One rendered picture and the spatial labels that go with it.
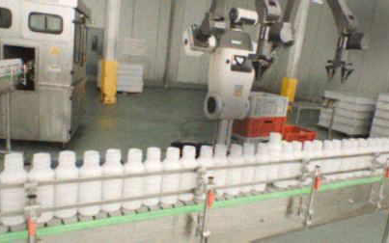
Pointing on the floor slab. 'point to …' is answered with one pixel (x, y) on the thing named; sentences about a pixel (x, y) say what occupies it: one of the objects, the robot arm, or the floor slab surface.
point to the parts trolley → (311, 112)
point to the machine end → (47, 101)
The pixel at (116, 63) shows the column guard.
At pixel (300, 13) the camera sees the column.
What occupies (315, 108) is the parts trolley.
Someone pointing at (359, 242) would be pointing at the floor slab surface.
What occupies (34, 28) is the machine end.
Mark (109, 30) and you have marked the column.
